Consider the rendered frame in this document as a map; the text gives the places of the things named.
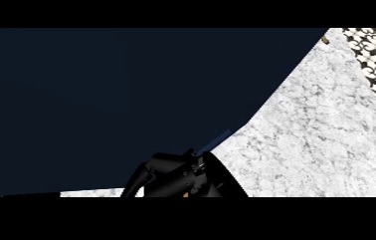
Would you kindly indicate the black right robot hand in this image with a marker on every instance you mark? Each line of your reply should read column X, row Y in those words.
column 176, row 177

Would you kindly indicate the large flat dark grey door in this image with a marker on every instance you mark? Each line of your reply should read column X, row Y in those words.
column 108, row 98

